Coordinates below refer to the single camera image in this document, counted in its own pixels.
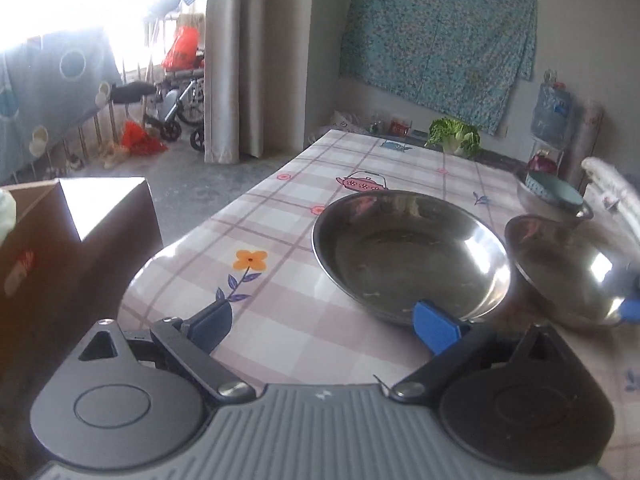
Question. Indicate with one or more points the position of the purple red cabbage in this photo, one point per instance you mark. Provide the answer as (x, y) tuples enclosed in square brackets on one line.
[(541, 162)]

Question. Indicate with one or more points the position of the white water dispenser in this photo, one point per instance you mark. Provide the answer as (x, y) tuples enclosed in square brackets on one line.
[(557, 153)]

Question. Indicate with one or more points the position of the red snack packet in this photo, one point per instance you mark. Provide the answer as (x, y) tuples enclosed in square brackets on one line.
[(400, 126)]

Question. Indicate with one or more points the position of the teal ceramic bowl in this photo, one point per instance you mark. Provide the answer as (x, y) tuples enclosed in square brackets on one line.
[(553, 190)]

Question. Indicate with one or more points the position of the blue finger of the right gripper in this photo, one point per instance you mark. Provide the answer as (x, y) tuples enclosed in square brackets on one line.
[(629, 310)]

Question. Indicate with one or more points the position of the white folded quilt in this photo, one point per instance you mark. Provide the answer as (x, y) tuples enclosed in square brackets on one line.
[(614, 194)]

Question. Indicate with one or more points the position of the white plastic bag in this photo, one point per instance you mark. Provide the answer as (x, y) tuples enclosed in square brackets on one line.
[(346, 122)]

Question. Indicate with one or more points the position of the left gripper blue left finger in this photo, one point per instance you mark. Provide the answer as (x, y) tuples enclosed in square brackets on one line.
[(188, 345)]

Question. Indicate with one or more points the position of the deep stainless steel bowl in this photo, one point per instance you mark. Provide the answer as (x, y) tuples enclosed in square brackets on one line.
[(533, 204)]

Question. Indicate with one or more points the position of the blue hanging bedsheet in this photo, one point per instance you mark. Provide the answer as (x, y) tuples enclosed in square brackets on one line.
[(49, 85)]

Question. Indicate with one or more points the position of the red plastic bag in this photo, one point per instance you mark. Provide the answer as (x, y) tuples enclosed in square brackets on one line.
[(182, 54)]

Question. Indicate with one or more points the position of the green napa cabbage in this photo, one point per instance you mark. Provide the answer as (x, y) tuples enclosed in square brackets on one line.
[(454, 137)]

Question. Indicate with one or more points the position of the rolled floral mat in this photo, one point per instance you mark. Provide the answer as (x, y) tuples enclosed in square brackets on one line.
[(585, 140)]

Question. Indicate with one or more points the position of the brown cardboard box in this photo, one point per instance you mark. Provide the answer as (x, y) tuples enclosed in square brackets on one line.
[(76, 245)]

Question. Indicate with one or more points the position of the beige curtain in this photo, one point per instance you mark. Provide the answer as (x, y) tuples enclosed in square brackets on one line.
[(234, 92)]

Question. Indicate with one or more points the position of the teal floral wall cloth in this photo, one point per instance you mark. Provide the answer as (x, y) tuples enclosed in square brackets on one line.
[(460, 58)]

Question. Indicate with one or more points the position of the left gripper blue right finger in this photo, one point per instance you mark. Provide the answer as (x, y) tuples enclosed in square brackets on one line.
[(455, 347)]

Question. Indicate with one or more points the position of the shallow stainless steel plate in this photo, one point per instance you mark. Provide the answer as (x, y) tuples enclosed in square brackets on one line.
[(390, 249)]

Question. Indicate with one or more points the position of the wheelchair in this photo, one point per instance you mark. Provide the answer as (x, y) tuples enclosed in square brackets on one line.
[(175, 101)]

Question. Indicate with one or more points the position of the blue water jug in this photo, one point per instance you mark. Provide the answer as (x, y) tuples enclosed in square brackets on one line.
[(551, 115)]

